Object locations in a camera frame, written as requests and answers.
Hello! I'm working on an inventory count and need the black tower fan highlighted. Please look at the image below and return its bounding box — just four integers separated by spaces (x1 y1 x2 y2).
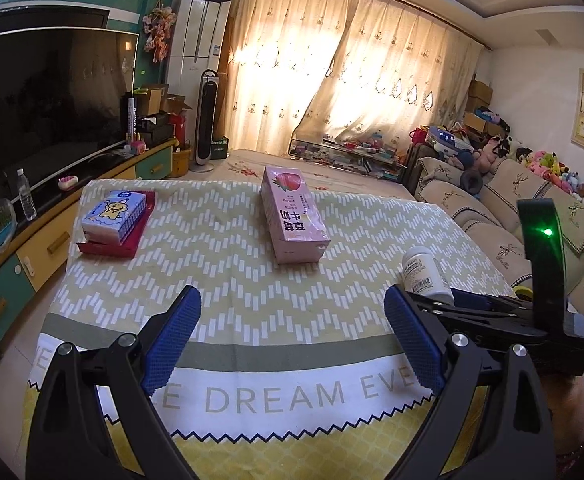
194 70 221 166

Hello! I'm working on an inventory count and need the red fire extinguisher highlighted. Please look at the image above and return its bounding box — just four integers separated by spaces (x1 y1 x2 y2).
169 112 189 148

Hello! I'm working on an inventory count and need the yellow bucket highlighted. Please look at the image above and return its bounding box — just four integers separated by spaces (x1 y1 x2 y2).
172 144 193 177

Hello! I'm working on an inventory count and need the grey neck pillow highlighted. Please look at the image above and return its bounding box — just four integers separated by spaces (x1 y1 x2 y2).
460 167 485 195

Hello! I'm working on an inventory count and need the blue star patterned bag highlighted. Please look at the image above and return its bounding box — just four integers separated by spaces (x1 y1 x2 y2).
426 126 460 153

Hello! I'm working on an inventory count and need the teal yellow television cabinet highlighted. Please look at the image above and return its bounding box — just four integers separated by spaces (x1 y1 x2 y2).
0 140 180 373

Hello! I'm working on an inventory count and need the pink milk carton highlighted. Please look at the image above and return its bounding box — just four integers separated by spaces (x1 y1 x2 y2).
260 166 331 265

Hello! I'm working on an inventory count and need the pile of plush toys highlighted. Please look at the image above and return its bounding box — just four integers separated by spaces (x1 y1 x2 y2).
472 132 584 211

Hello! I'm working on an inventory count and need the person's right forearm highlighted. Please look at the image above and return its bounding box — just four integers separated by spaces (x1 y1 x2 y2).
539 372 584 468

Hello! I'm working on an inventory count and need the beige sofa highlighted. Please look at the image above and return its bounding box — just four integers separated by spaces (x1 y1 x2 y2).
409 152 584 321

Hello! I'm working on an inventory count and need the hanging flower decoration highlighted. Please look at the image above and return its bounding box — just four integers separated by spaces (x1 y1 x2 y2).
142 0 179 63

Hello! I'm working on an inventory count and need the yellow patterned cloth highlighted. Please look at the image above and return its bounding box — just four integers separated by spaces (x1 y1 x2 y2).
27 385 492 480

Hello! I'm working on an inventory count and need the open cardboard box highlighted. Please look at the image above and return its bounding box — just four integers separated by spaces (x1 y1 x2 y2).
144 83 193 116

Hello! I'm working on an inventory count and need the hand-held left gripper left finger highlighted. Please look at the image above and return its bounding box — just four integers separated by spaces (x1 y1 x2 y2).
24 285 203 480

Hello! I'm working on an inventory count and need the cream embroidered curtain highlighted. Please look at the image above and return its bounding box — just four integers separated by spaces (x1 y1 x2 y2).
222 0 360 153
292 0 485 146

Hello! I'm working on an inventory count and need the floral cream sheet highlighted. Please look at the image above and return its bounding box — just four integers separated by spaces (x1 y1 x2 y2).
212 149 413 198

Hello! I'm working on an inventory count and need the black box with white print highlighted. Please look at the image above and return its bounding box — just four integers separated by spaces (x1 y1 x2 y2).
127 95 140 147

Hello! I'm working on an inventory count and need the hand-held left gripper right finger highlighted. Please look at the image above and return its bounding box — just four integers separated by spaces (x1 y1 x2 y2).
384 284 555 480

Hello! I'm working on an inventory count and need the stack of cardboard boxes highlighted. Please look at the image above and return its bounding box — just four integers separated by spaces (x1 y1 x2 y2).
464 80 507 136

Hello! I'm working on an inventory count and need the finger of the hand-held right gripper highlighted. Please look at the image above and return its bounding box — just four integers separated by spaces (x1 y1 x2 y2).
404 290 540 335
446 287 535 311

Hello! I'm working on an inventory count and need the flat red box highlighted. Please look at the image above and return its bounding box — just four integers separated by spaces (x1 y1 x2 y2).
76 191 157 259

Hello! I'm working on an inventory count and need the black television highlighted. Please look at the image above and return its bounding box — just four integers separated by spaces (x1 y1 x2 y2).
0 7 140 211

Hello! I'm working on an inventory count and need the white supplement bottle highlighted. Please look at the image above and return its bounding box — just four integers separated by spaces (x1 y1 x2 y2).
402 246 456 306

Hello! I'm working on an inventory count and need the blue tissue pack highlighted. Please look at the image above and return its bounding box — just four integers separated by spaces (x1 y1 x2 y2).
81 190 147 246

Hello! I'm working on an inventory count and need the cluttered glass coffee table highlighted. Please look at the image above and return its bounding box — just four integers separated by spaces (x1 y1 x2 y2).
289 135 410 181

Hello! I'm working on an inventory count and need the clear water bottle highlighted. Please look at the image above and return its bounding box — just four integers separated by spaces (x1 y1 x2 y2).
16 168 38 221

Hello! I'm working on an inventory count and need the green chevron tablecloth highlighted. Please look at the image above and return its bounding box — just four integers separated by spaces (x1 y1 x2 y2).
29 178 515 443

